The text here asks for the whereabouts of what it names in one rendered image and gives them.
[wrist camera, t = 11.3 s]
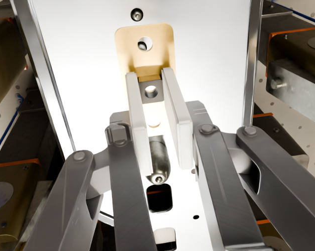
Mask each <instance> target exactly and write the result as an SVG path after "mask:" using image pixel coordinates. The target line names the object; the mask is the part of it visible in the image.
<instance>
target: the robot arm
mask: <svg viewBox="0 0 315 251"><path fill-rule="evenodd" d="M161 72H162V80H163V91H164V105H165V110H166V114H167V118H168V123H169V127H170V131H171V135H172V139H173V143H174V147H175V151H176V156H177V160H178V164H179V168H180V169H182V170H188V169H192V167H194V162H195V179H196V182H198V186H199V190H200V195H201V199H202V204H203V208H204V213H205V217H206V222H207V226H208V231H209V235H210V241H211V245H212V250H213V251H274V249H273V248H272V247H271V246H267V245H266V244H265V242H264V239H263V237H262V234H261V232H260V229H259V227H258V224H257V222H256V219H255V217H254V214H253V211H252V209H251V206H250V204H249V201H248V199H247V196H246V194H245V191H244V189H245V190H246V191H247V193H248V194H249V195H250V196H251V198H252V199H253V200H254V202H255V203H256V204H257V206H258V207H259V208H260V209H261V211H262V212H263V213H264V215H265V216H266V217H267V219H268V220H269V221H270V222H271V224H272V225H273V226H274V228H275V229H276V230H277V232H278V233H279V234H280V235H281V237H282V238H283V239H284V241H285V242H286V243H287V245H288V246H289V247H290V248H291V250H292V251H315V177H314V176H313V175H312V174H310V173H309V172H308V171H307V170H306V169H305V168H304V167H303V166H302V165H301V164H299V163H298V162H297V161H296V160H295V159H294V158H293V157H292V156H291V155H290V154H288V153H287V152H286V151H285V150H284V149H283V148H282V147H281V146H280V145H278V144H277V143H276V142H275V141H274V140H273V139H272V138H271V137H270V136H269V135H268V134H267V133H266V132H265V131H263V130H262V129H261V128H259V127H257V126H253V125H244V126H241V127H239V128H238V129H237V130H236V133H227V132H222V131H220V128H219V127H218V126H216V125H214V124H213V123H212V120H211V118H210V116H209V114H208V112H207V110H206V108H205V106H204V104H203V103H202V102H200V101H199V100H195V101H188V102H185V100H184V98H183V95H182V92H181V90H180V87H179V84H178V81H177V79H176V76H175V73H174V71H173V68H171V67H166V68H163V70H161ZM125 82H126V90H127V99H128V108H129V110H127V111H120V112H113V113H112V114H111V115H110V117H109V125H108V126H107V127H106V128H105V130H104V132H105V138H106V142H107V147H106V148H105V149H104V150H102V151H100V152H98V153H95V154H93V153H92V151H90V150H87V149H82V150H77V151H74V152H72V153H71V154H70V155H69V156H68V157H67V158H66V160H65V162H64V164H63V167H62V169H61V171H60V173H59V175H58V177H57V179H56V181H55V183H54V185H53V187H52V190H51V192H50V194H49V196H48V198H47V200H46V202H45V204H44V206H43V208H42V211H41V213H40V215H39V217H38V219H37V221H36V223H35V225H34V227H33V229H32V231H31V234H30V236H29V238H28V240H27V242H26V244H25V246H24V248H23V250H22V251H89V250H90V247H91V243H92V239H93V235H94V232H95V228H96V224H97V221H98V217H99V213H100V210H101V206H102V202H103V198H104V193H105V192H108V191H110V190H111V198H112V210H113V222H114V234H115V245H116V251H157V247H156V243H155V238H154V233H153V229H152V224H151V220H150V215H149V210H148V206H147V201H146V196H145V192H144V187H143V182H142V178H141V177H142V176H148V175H151V173H153V169H152V161H151V154H150V146H149V138H148V131H147V125H146V120H145V115H144V110H143V105H142V100H141V95H140V90H139V85H138V80H137V75H136V73H134V72H128V73H126V75H125ZM243 187H244V188H243Z"/></svg>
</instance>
